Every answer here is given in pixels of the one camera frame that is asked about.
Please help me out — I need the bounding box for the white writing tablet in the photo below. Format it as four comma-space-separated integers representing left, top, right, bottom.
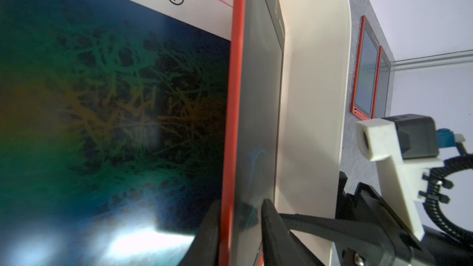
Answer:
1, 0, 233, 266

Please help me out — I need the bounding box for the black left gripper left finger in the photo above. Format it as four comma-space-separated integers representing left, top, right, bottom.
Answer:
179, 200, 221, 266

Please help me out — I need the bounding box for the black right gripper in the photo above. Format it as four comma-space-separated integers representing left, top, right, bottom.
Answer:
280, 172, 473, 266

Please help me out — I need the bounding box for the cream plastic storage tray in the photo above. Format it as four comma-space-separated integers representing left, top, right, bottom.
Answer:
206, 0, 352, 266

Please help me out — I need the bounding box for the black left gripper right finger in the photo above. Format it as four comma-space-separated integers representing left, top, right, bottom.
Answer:
261, 199, 314, 266

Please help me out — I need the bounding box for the large red writing tablet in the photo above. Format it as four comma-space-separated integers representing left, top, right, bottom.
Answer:
351, 16, 381, 121

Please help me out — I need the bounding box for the black frame writing tablet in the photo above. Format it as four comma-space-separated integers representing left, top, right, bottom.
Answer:
218, 0, 285, 266

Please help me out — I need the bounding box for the small red writing tablet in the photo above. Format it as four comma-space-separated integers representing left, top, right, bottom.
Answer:
373, 46, 391, 118

